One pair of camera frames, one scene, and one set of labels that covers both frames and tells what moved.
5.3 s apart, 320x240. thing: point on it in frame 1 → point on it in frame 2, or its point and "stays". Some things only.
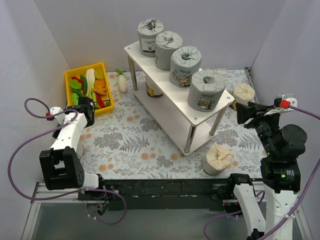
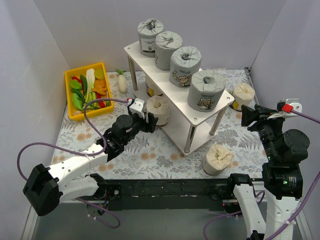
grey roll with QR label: (148, 30) stays
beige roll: (218, 158) stays
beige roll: (80, 148) → (160, 107)
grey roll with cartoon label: (166, 42) stays
